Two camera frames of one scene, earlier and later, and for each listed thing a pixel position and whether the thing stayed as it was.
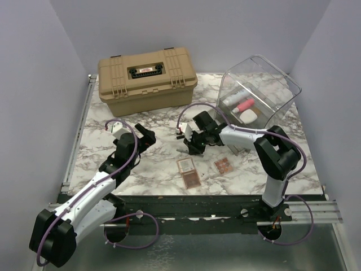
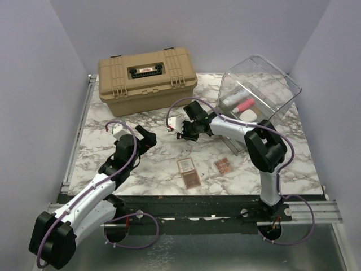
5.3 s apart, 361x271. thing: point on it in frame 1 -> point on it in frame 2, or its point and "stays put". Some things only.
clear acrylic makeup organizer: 255,94 stays put
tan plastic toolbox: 147,81 stays put
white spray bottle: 237,97 stays put
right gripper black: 193,149 -> 185,136
